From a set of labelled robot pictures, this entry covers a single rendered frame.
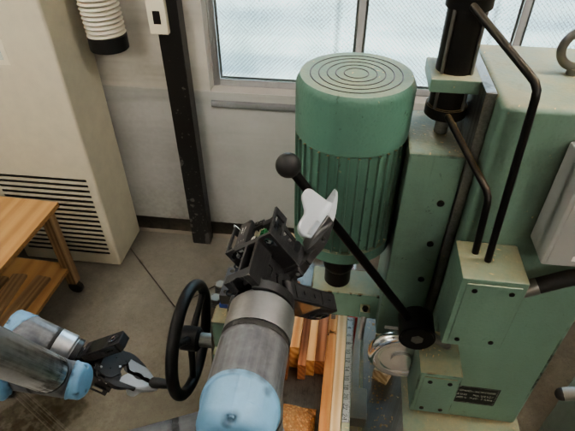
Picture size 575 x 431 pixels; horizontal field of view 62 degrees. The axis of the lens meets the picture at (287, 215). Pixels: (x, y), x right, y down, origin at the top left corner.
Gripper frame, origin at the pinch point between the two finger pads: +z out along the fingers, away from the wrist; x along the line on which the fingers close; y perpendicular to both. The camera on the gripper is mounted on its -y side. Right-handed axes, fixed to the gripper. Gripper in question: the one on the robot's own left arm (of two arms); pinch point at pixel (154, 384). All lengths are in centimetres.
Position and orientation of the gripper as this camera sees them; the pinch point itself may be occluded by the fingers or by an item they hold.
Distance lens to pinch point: 123.8
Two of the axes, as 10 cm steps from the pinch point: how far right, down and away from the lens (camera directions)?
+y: -4.9, 6.7, 5.6
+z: 8.6, 4.9, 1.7
